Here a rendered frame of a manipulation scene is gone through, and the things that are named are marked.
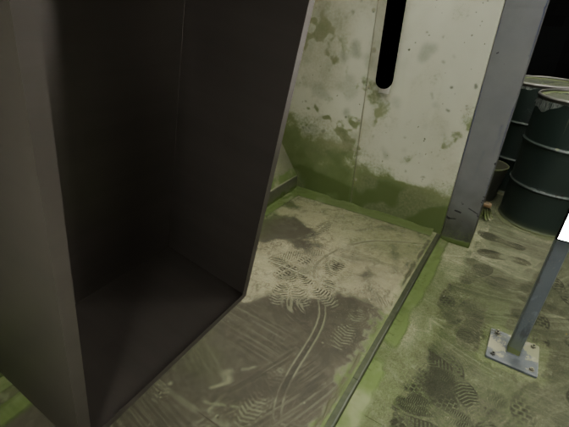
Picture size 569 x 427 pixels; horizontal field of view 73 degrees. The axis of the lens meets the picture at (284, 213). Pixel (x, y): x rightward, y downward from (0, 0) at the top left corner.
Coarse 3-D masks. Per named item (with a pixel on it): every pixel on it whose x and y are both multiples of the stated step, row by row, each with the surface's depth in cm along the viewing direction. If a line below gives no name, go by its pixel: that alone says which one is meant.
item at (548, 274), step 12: (552, 252) 144; (564, 252) 142; (552, 264) 145; (540, 276) 149; (552, 276) 147; (540, 288) 151; (528, 300) 156; (540, 300) 153; (528, 312) 157; (528, 324) 159; (516, 336) 164; (516, 348) 166
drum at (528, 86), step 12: (528, 84) 284; (528, 96) 286; (516, 108) 296; (528, 108) 289; (516, 120) 298; (528, 120) 292; (516, 132) 300; (504, 144) 310; (516, 144) 302; (504, 156) 312; (516, 156) 305; (504, 180) 317; (504, 192) 320
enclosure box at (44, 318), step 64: (0, 0) 35; (64, 0) 71; (128, 0) 82; (192, 0) 94; (256, 0) 85; (0, 64) 39; (64, 64) 77; (128, 64) 89; (192, 64) 101; (256, 64) 92; (0, 128) 44; (64, 128) 83; (128, 128) 98; (192, 128) 110; (256, 128) 99; (0, 192) 51; (64, 192) 90; (128, 192) 109; (192, 192) 121; (256, 192) 108; (0, 256) 60; (64, 256) 53; (128, 256) 122; (192, 256) 134; (0, 320) 74; (64, 320) 59; (128, 320) 110; (192, 320) 115; (64, 384) 69; (128, 384) 96
